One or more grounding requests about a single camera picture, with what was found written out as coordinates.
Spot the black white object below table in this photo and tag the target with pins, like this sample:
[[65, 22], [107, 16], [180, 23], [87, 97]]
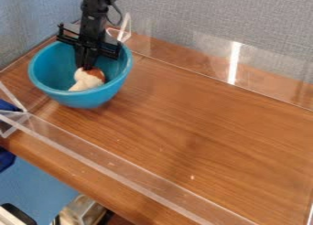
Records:
[[12, 216]]

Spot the clear acrylic barrier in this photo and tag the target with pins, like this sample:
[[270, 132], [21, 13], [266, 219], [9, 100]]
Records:
[[203, 143]]

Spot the blue plastic bowl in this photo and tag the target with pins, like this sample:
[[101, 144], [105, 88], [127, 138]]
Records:
[[51, 72]]

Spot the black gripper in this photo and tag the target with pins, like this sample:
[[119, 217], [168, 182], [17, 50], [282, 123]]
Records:
[[88, 38]]

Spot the white brown toy mushroom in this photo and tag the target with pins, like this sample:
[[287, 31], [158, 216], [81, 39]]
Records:
[[87, 79]]

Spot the blue cloth object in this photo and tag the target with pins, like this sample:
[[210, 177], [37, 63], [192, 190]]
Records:
[[6, 157]]

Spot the grey metal object below table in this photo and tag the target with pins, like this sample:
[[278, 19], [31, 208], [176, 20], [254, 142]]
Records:
[[81, 211]]

